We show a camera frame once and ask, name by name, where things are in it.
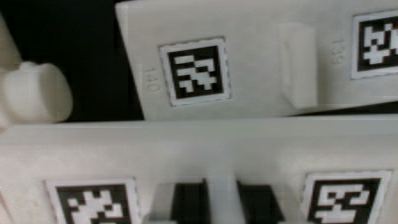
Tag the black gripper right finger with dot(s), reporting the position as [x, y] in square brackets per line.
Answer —
[261, 209]

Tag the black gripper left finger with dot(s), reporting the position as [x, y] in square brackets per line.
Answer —
[190, 202]

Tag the white cabinet body box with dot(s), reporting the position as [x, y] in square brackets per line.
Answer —
[35, 98]

